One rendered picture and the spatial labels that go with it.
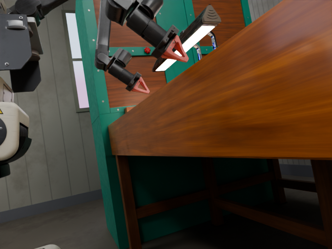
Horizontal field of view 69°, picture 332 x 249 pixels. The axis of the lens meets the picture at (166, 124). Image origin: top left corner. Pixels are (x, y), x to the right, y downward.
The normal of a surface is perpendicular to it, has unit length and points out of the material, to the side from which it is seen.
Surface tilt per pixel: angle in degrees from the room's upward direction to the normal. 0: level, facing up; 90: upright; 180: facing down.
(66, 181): 90
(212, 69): 90
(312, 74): 90
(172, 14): 90
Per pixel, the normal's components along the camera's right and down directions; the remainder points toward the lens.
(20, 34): 0.37, -0.11
